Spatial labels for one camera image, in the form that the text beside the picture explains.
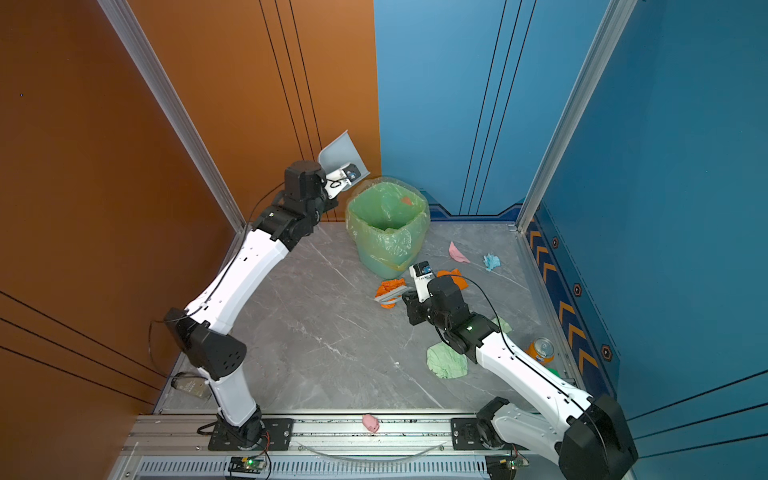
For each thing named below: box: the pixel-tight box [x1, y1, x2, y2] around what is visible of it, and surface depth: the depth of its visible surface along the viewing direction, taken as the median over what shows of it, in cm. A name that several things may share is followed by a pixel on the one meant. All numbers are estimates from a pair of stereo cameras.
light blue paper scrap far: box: [483, 253, 501, 271], surface depth 110 cm
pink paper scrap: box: [448, 241, 471, 263], surface depth 114 cm
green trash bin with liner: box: [345, 176, 431, 279], surface depth 95 cm
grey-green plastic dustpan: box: [318, 129, 371, 185], surface depth 76 cm
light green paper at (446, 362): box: [426, 342, 468, 379], surface depth 86 cm
